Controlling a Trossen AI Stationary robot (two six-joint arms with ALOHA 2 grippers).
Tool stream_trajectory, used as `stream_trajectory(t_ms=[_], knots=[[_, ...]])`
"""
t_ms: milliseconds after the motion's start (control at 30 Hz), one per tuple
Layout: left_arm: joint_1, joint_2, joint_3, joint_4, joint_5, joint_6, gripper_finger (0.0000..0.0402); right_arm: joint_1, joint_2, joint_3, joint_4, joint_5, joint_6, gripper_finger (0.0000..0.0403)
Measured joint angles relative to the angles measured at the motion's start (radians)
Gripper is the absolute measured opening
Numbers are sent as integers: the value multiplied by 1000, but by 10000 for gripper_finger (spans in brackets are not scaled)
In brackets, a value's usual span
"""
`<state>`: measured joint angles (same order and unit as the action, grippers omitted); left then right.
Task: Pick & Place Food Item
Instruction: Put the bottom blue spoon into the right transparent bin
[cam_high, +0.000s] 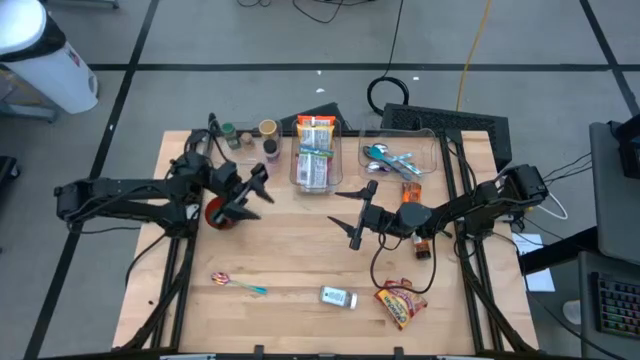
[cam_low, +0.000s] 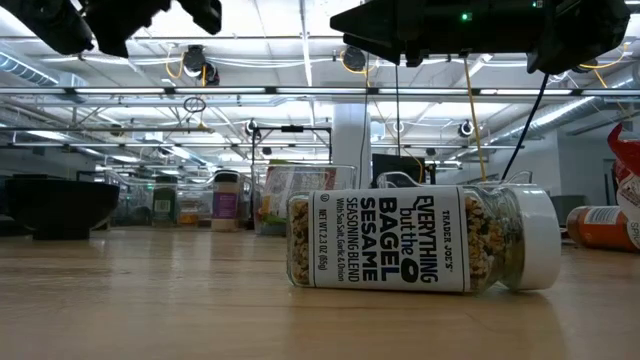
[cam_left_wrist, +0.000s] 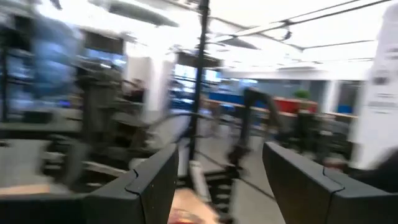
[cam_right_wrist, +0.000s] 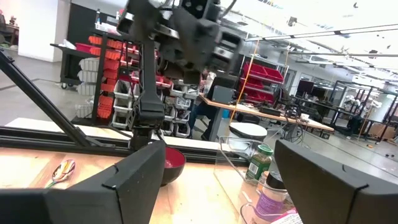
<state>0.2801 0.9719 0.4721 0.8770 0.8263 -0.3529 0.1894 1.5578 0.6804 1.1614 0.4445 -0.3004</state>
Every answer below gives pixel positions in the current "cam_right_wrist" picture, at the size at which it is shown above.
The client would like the green lid spice jar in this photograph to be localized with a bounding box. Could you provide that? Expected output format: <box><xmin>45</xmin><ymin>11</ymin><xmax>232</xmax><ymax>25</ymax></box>
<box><xmin>244</xmin><ymin>144</ymin><xmax>275</xmax><ymax>185</ymax></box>

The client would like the red and black bowl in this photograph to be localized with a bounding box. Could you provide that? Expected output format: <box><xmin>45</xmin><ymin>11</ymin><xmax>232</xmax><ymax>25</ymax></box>
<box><xmin>160</xmin><ymin>146</ymin><xmax>187</xmax><ymax>187</ymax></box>

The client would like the wooden top desk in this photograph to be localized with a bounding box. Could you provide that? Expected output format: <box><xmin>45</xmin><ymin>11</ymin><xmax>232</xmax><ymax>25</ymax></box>
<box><xmin>198</xmin><ymin>93</ymin><xmax>336</xmax><ymax>142</ymax></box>

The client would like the yellow cable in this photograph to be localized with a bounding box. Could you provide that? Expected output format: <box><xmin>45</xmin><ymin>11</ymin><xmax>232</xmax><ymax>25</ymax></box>
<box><xmin>228</xmin><ymin>39</ymin><xmax>261</xmax><ymax>125</ymax></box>

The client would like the shelf with orange bins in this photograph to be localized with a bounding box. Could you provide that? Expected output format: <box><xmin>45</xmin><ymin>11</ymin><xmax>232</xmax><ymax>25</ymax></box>
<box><xmin>71</xmin><ymin>29</ymin><xmax>200</xmax><ymax>139</ymax></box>

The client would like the white trash can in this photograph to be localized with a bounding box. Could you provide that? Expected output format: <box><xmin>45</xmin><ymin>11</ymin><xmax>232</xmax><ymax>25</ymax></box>
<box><xmin>228</xmin><ymin>121</ymin><xmax>269</xmax><ymax>141</ymax></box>

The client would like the person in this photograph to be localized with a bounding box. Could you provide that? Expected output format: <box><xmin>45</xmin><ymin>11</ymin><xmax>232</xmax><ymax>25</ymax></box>
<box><xmin>188</xmin><ymin>68</ymin><xmax>218</xmax><ymax>141</ymax></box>

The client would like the pink green ramen packet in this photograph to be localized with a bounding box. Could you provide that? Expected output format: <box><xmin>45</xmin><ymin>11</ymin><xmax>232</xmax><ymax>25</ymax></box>
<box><xmin>272</xmin><ymin>207</ymin><xmax>305</xmax><ymax>224</ymax></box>

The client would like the black aluminium table frame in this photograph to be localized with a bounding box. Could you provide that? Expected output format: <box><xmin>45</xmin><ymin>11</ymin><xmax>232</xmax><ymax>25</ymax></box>
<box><xmin>0</xmin><ymin>46</ymin><xmax>249</xmax><ymax>166</ymax></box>

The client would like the iridescent spoon teal handle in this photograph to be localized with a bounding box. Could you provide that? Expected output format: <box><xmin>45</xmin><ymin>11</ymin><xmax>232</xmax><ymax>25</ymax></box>
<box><xmin>45</xmin><ymin>159</ymin><xmax>76</xmax><ymax>190</ymax></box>

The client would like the black cart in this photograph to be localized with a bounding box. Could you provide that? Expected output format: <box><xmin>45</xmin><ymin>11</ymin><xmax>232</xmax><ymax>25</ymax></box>
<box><xmin>49</xmin><ymin>42</ymin><xmax>96</xmax><ymax>90</ymax></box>

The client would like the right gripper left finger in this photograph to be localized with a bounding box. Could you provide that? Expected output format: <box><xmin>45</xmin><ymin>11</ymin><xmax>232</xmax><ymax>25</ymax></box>
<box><xmin>0</xmin><ymin>139</ymin><xmax>167</xmax><ymax>224</ymax></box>

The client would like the purple label jar black lid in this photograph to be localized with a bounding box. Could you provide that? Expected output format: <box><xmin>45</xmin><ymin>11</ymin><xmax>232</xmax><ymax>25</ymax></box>
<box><xmin>254</xmin><ymin>170</ymin><xmax>289</xmax><ymax>223</ymax></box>

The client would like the grey monitor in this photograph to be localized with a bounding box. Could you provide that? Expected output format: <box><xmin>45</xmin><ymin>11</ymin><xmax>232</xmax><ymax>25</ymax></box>
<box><xmin>206</xmin><ymin>76</ymin><xmax>239</xmax><ymax>105</ymax></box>

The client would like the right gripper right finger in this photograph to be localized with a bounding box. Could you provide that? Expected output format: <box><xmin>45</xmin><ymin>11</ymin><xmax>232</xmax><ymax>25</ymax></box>
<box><xmin>274</xmin><ymin>139</ymin><xmax>398</xmax><ymax>224</ymax></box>

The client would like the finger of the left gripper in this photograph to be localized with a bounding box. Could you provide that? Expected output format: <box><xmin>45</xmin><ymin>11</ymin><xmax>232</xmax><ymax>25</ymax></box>
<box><xmin>213</xmin><ymin>30</ymin><xmax>243</xmax><ymax>75</ymax></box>
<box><xmin>116</xmin><ymin>0</ymin><xmax>138</xmax><ymax>35</ymax></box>

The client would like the red bin rack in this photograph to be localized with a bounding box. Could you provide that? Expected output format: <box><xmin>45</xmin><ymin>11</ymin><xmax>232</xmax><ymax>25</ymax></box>
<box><xmin>238</xmin><ymin>60</ymin><xmax>286</xmax><ymax>105</ymax></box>

